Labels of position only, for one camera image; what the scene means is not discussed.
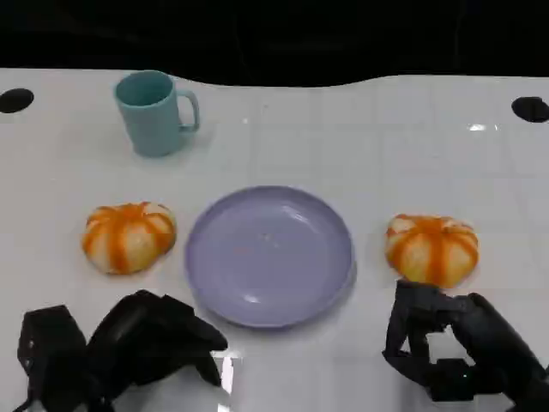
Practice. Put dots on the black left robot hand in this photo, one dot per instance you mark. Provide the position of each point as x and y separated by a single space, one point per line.
141 335

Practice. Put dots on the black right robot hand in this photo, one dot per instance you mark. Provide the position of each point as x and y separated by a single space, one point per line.
493 330

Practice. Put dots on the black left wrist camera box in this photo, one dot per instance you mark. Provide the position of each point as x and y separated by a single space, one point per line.
49 347

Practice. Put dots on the pale green mug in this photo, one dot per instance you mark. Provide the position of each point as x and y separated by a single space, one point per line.
150 116

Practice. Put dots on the lilac plate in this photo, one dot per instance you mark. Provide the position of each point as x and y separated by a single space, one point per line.
270 257

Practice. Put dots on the orange white toy bread roll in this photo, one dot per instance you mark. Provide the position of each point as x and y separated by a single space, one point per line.
128 238
431 251

